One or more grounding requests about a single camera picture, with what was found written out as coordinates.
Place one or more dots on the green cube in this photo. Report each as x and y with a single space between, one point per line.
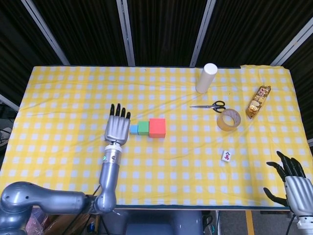
143 128

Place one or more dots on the gold foil snack package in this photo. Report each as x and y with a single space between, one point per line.
256 102

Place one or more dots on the small blue cube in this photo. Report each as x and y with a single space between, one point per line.
133 129

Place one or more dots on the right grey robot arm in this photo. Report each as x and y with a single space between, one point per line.
305 226

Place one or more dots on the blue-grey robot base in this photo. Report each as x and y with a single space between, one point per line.
161 224

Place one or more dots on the yellow checkered tablecloth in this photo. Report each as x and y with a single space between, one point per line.
171 171

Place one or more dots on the right black-fingered silver robot hand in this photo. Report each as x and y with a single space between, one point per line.
300 193

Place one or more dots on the brown cardboard box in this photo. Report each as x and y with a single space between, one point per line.
61 225

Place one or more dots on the silver aluminium frame post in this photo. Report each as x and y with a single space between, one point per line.
46 34
201 36
8 101
291 46
126 34

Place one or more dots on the large red cube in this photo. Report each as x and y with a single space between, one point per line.
157 128

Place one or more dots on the mahjong tile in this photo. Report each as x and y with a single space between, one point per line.
226 156

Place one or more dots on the white cylinder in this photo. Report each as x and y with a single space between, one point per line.
205 79

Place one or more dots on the pink plastic bag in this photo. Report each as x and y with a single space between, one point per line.
34 224

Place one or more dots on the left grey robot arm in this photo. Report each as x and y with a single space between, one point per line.
49 199

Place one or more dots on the left black-fingered silver robot hand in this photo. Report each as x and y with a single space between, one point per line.
117 129

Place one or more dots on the clear packing tape roll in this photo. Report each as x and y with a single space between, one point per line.
223 124

